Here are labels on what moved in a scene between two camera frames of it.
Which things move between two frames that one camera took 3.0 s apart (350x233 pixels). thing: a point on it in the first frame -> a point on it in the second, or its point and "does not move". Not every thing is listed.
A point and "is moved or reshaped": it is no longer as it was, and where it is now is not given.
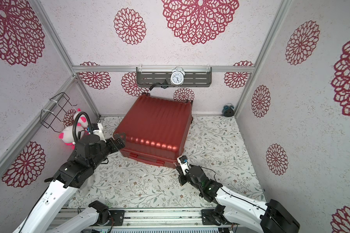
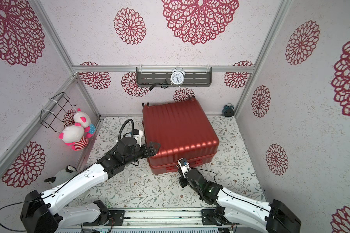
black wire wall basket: x=54 y=119 does not move
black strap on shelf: x=165 y=85 does not move
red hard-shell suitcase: x=156 y=129 is moved or reshaped
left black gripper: x=115 y=147 -> x=147 y=150
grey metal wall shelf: x=194 y=76 does not move
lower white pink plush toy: x=67 y=136 does not move
